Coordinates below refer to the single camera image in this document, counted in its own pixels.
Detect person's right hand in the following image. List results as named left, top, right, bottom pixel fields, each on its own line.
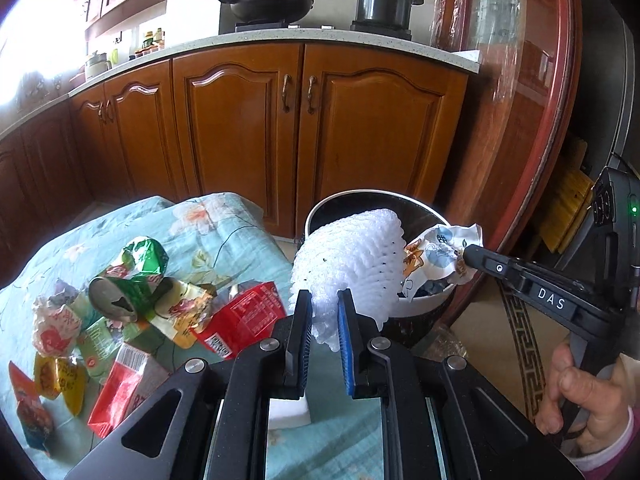
left=535, top=341, right=639, bottom=455

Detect red snack packet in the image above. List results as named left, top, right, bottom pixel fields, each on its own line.
left=191, top=282, right=286, bottom=360

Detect crumpled red white wrapper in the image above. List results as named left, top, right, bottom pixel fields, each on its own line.
left=32, top=297, right=81, bottom=358

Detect red white carton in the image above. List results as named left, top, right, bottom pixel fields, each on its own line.
left=87, top=344, right=169, bottom=439

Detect crushed green can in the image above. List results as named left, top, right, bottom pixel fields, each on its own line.
left=88, top=236, right=169, bottom=323

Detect orange snack packet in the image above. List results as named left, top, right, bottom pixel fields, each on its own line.
left=8, top=361, right=54, bottom=455

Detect black stock pot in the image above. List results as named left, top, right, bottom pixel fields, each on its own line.
left=352, top=0, right=424, bottom=32

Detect green yellow snack bag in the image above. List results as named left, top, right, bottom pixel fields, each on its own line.
left=146, top=278, right=215, bottom=349

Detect light blue floral tablecloth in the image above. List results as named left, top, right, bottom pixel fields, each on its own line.
left=1, top=193, right=294, bottom=479

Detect printed paper wrapper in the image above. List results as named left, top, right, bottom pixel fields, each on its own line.
left=402, top=224, right=483, bottom=300

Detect wooden glass door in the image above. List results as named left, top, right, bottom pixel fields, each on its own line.
left=430, top=0, right=584, bottom=321

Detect white foam fruit net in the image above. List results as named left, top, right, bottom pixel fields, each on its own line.
left=288, top=208, right=405, bottom=352

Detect black wok with handle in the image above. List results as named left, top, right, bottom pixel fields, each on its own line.
left=217, top=0, right=314, bottom=24

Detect brown wooden base cabinets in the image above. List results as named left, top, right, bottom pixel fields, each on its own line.
left=1, top=41, right=468, bottom=281

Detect round black trash bin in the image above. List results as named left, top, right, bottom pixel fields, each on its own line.
left=304, top=188, right=459, bottom=348

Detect yellow snack wrapper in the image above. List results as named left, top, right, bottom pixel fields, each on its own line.
left=34, top=353, right=87, bottom=417

